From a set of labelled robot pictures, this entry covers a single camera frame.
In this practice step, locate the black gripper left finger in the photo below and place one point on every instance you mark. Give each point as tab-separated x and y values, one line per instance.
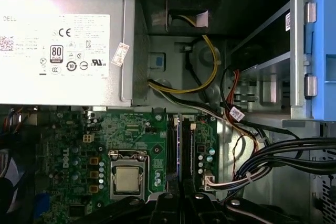
162	208

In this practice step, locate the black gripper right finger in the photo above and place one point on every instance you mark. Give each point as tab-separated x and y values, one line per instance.
199	208

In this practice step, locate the RAM slot with black clips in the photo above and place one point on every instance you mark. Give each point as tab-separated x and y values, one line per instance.
169	150

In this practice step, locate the RAM stick with blue label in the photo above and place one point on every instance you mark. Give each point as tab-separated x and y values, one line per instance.
188	150

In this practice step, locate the RAM slot with white clips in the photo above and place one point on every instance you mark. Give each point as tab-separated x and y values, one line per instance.
175	150

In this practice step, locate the silver CPU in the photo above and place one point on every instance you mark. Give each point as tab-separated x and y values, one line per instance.
127	179

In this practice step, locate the metal socket cover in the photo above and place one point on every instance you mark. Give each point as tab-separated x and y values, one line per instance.
128	160

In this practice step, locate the green Dell motherboard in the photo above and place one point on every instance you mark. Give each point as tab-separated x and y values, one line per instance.
131	129

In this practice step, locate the white four pin connector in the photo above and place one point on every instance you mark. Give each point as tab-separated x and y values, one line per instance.
88	138

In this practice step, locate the black case fan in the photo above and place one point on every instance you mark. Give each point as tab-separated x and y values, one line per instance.
8	190

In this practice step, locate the small white barcode sticker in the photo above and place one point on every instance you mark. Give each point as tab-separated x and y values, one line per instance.
120	54

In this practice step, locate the silver metal disk bay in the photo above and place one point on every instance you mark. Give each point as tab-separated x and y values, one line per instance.
296	51

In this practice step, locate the white power supply label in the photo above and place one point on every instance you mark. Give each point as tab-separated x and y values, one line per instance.
86	32

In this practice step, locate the grey power supply unit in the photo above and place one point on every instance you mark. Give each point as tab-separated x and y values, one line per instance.
65	1

